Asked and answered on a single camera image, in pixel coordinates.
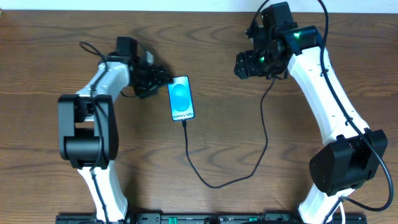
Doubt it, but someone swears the blue Galaxy smartphone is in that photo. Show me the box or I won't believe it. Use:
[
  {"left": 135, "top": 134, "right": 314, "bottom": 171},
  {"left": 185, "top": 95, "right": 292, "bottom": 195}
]
[{"left": 167, "top": 76, "right": 195, "bottom": 121}]

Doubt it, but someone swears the black charger cable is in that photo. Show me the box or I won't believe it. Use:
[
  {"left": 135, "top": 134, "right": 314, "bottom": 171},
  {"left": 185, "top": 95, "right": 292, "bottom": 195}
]
[{"left": 181, "top": 77, "right": 277, "bottom": 190}]

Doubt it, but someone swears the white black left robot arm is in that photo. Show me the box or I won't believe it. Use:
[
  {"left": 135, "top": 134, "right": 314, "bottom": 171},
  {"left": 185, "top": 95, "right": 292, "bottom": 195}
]
[{"left": 55, "top": 37, "right": 172, "bottom": 223}]

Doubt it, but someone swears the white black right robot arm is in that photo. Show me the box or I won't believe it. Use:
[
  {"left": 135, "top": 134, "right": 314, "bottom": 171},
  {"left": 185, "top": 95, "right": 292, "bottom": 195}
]
[{"left": 234, "top": 2, "right": 387, "bottom": 223}]

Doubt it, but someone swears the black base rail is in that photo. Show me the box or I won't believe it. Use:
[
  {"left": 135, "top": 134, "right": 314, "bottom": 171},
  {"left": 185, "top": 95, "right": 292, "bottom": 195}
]
[{"left": 55, "top": 211, "right": 368, "bottom": 224}]

